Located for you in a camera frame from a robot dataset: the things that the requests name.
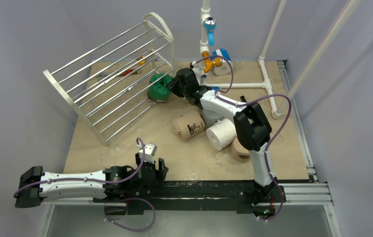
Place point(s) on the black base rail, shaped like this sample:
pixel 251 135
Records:
pixel 240 196

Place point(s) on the green paper roll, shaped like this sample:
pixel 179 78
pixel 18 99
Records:
pixel 158 90

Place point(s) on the brown roll with print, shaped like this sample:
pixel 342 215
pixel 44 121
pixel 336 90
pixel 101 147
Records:
pixel 188 125

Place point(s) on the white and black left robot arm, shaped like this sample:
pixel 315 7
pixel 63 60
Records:
pixel 37 186

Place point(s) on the orange faucet valve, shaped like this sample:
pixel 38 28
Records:
pixel 211 62

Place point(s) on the white metal shelf rack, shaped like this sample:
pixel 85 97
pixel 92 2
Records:
pixel 109 105

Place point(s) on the blue white packaged roll front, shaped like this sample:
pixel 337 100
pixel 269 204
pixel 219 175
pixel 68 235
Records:
pixel 215 88

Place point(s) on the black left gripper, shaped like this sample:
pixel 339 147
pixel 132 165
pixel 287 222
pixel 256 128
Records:
pixel 161 171

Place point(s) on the white pvc pipe frame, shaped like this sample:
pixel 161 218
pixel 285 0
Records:
pixel 347 11

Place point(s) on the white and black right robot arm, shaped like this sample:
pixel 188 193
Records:
pixel 252 127

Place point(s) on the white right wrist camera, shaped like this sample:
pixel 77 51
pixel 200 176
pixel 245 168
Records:
pixel 199 73

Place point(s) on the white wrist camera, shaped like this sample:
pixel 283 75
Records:
pixel 199 73
pixel 148 151

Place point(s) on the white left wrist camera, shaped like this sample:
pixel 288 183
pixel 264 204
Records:
pixel 148 151

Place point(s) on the blue faucet valve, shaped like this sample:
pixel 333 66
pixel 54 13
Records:
pixel 209 25

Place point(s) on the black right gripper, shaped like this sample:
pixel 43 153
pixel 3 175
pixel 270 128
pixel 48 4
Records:
pixel 177 84

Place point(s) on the unwrapped white paper roll lying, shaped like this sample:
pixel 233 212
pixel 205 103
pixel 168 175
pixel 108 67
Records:
pixel 221 134

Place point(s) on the black screwdriver tool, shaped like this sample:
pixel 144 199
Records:
pixel 243 99

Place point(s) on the yellow tape measure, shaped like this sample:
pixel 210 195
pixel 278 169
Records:
pixel 141 60

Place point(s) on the red handled pliers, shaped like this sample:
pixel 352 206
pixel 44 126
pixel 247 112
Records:
pixel 105 75

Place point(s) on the grey paper roll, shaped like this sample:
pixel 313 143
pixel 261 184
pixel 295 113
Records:
pixel 210 117

